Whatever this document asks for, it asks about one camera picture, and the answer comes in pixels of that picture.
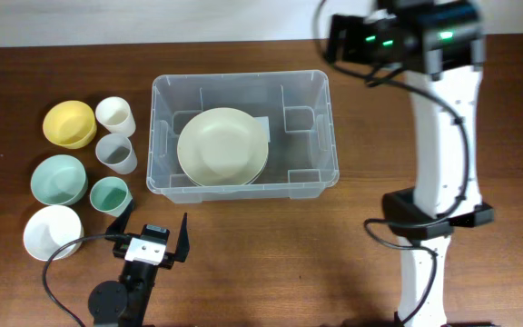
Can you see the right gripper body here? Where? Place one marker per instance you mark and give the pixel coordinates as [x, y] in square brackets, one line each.
[367, 44]

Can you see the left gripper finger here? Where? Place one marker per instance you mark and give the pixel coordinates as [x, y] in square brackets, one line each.
[116, 229]
[183, 243]

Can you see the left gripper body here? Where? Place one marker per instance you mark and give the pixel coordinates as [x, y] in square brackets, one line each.
[120, 246]

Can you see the beige bowl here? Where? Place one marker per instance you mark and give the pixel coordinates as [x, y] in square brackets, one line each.
[217, 148]

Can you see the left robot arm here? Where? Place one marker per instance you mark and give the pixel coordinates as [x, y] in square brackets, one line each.
[124, 302]

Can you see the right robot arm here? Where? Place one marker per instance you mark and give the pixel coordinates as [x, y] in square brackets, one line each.
[435, 51]

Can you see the mint green cup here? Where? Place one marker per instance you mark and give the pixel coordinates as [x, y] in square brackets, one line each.
[111, 196]

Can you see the white bowl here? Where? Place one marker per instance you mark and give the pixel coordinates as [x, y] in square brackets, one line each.
[49, 229]

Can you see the mint green bowl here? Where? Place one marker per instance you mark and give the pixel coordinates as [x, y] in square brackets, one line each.
[59, 180]

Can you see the translucent grey cup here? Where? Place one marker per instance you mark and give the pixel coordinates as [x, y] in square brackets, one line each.
[116, 152]

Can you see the cream cup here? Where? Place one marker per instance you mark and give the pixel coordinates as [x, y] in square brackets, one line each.
[115, 114]

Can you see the yellow bowl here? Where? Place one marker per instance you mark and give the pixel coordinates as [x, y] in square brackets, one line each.
[70, 124]

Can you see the clear plastic storage bin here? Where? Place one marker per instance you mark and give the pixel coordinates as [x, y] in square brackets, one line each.
[303, 159]

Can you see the white label in bin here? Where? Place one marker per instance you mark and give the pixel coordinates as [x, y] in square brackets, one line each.
[263, 134]

